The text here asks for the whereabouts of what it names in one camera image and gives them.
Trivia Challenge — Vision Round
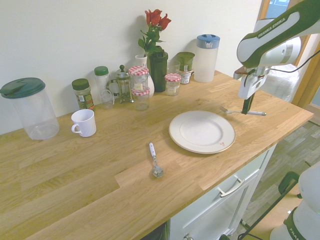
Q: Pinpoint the tall checked lid glass jar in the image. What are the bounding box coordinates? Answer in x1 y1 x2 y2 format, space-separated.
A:
128 65 150 91

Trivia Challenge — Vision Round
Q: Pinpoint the white handled metal fork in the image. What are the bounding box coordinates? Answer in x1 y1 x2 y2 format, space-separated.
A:
219 105 267 117

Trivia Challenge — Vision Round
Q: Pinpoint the white gold rimmed plate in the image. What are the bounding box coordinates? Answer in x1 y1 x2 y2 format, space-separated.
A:
168 110 237 155

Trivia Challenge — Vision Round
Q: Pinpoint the short checked lid glass jar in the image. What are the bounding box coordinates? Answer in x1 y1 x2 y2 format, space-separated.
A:
131 86 151 112

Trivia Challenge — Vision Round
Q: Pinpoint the clear drinking glass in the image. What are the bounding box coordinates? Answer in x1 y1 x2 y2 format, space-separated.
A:
166 59 181 76

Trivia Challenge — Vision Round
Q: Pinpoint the wooden door frame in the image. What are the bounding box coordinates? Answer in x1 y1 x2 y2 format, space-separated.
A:
258 0 320 108

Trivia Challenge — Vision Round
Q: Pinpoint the green yogurt cup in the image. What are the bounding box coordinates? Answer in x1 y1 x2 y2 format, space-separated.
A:
176 51 196 72

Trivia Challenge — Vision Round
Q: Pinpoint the white kitchen cabinet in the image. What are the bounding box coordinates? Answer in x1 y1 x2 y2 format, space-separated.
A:
169 143 279 240

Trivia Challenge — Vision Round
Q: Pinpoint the white handled metal spoon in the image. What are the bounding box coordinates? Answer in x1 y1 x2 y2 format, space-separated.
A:
149 141 164 179

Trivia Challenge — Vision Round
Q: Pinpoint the labelled checked lid glass jar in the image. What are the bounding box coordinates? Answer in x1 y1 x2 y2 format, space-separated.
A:
164 73 182 97

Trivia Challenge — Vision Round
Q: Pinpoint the silver drawer handle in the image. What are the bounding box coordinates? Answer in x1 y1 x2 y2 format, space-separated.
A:
216 177 245 198

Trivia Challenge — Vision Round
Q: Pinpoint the glass French press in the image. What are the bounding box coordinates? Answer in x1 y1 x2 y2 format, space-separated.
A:
107 64 135 104

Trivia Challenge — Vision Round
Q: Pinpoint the small clear measuring cup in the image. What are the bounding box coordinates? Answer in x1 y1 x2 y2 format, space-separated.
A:
100 89 116 111

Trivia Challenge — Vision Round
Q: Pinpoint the white blue floral vase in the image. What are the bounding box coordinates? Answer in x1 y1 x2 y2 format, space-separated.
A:
134 54 156 94

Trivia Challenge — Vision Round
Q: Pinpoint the green capped clear bottle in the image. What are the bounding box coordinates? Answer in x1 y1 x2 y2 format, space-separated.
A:
94 65 111 106

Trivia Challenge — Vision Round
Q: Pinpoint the white mug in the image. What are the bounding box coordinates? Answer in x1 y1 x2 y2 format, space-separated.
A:
71 108 98 138

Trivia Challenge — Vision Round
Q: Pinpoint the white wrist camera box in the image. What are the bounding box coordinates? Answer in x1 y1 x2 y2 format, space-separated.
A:
233 66 255 81

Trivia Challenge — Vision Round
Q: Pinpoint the blue lidded plastic pitcher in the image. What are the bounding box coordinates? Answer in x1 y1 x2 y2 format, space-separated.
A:
193 34 221 84

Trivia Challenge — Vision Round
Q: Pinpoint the green lidded plastic pitcher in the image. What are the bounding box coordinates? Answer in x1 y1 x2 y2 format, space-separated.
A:
0 77 60 141

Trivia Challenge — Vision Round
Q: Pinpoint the white plastic bag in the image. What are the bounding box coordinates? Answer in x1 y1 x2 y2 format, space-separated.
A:
264 63 301 102

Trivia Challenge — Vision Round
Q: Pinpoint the dark shaker bottle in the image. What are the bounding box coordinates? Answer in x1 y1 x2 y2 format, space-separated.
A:
146 51 169 93

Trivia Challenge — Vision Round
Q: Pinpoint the dark lidded spice jar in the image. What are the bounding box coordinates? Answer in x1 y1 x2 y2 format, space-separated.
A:
71 78 96 112

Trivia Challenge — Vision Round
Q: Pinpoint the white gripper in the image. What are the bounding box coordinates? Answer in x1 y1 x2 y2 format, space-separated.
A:
238 68 271 116

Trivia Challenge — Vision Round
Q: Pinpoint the red roses bouquet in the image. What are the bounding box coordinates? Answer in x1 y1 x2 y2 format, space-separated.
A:
138 9 173 57

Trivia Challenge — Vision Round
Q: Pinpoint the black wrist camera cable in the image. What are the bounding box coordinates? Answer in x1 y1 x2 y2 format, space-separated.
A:
268 48 320 74

